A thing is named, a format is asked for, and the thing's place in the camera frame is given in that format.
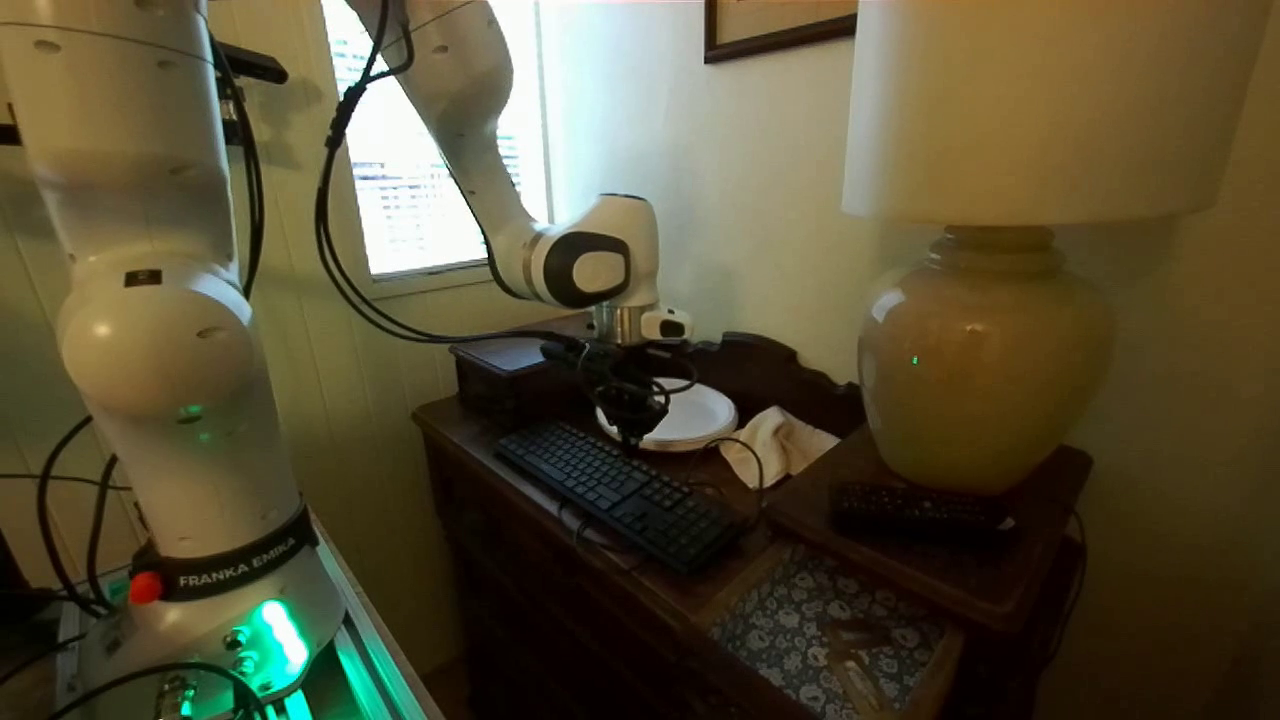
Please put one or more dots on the stack of white plates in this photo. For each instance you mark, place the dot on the stack of white plates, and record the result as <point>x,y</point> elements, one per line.
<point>700,415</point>

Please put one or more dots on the wooden tray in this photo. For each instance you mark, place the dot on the wooden tray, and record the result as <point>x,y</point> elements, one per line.
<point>940,570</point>

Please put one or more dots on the beige table lamp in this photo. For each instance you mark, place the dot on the beige table lamp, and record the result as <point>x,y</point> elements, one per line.
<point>985,380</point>

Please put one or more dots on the dark framed picture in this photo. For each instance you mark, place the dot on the dark framed picture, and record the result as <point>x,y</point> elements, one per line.
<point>770,30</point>

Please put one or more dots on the camera on mount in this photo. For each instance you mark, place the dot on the camera on mount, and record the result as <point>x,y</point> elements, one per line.
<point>250,66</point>

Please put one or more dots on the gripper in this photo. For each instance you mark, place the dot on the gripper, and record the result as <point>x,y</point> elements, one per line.
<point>632,395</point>

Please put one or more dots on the black keyboard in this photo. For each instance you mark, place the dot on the black keyboard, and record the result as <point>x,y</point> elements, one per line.
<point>620,490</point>

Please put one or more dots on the drawer with floral lining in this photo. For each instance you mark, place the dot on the drawer with floral lining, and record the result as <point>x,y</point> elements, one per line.
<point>810,630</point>

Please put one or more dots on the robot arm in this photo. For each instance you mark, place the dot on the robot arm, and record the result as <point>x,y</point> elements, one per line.
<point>150,330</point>

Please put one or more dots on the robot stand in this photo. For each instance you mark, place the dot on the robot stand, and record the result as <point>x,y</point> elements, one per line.
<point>375,680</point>

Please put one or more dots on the black remote control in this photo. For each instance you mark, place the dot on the black remote control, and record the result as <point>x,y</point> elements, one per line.
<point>920,512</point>

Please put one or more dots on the window with blinds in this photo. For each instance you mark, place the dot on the window with blinds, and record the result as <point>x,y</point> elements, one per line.
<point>420,180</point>

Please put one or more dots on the dark wooden box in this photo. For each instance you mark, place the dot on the dark wooden box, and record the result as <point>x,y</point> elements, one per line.
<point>500,380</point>

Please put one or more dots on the dark wooden dresser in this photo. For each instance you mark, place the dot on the dark wooden dresser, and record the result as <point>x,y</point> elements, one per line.
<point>520,600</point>

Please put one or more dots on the cream cloth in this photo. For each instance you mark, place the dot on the cream cloth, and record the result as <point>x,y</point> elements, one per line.
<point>780,440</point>

